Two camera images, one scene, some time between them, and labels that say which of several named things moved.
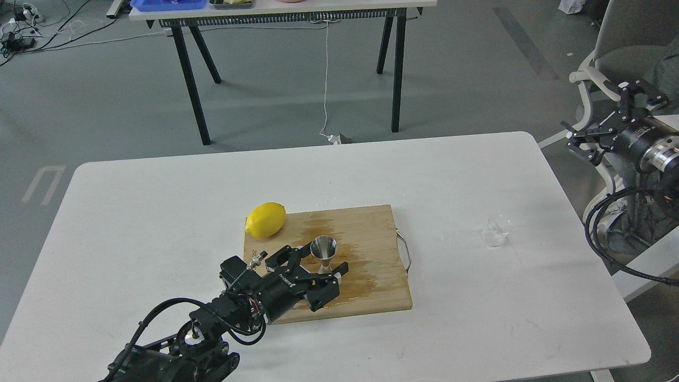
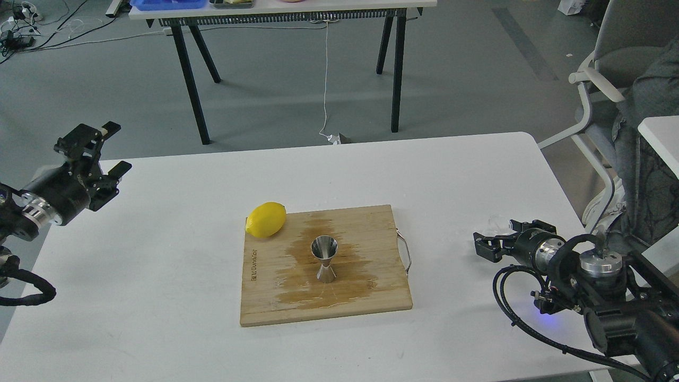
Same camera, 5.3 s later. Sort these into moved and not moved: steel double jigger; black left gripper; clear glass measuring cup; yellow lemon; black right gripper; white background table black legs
Moved: black left gripper; black right gripper
Not moved: white background table black legs; steel double jigger; clear glass measuring cup; yellow lemon
